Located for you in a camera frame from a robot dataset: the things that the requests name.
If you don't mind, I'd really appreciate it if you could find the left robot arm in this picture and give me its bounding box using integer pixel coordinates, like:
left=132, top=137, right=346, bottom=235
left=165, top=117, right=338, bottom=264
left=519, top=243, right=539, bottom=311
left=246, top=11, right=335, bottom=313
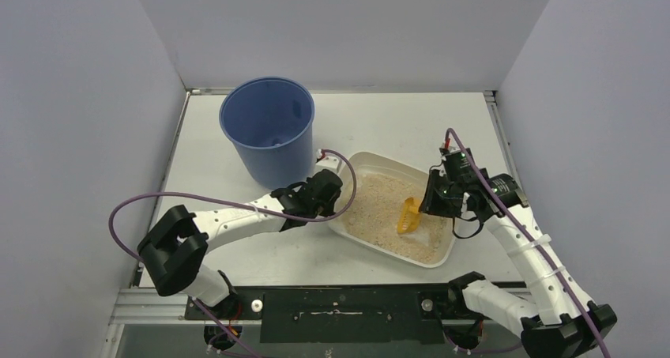
left=137, top=170, right=343, bottom=308

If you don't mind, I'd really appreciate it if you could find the tan cat litter pile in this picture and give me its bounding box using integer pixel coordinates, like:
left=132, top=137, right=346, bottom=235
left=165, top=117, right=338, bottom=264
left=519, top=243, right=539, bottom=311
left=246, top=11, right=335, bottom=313
left=340, top=173, right=453, bottom=268

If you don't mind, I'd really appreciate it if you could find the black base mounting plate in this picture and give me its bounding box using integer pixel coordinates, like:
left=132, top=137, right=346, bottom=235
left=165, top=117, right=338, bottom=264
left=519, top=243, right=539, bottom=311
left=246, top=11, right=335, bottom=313
left=216, top=284, right=484, bottom=345

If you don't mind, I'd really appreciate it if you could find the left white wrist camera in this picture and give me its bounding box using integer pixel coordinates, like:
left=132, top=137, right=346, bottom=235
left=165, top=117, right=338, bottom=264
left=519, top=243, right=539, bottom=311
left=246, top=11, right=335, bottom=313
left=314, top=149, right=342, bottom=174

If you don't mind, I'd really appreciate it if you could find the white litter tray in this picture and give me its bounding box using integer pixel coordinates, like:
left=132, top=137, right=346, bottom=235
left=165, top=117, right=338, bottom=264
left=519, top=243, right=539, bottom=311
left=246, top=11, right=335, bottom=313
left=328, top=152, right=454, bottom=254

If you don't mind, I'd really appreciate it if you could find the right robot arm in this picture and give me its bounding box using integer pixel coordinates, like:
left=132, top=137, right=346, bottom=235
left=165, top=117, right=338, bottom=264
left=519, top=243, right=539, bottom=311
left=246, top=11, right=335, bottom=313
left=420, top=148, right=617, bottom=357

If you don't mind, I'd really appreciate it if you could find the blue plastic bucket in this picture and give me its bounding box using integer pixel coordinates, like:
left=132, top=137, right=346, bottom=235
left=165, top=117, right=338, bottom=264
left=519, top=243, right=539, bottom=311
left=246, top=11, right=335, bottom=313
left=219, top=77, right=315, bottom=190

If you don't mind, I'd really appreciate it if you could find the orange litter scoop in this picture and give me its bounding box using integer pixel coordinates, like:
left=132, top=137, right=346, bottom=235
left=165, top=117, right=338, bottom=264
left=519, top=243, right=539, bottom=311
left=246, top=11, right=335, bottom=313
left=397, top=197, right=421, bottom=235

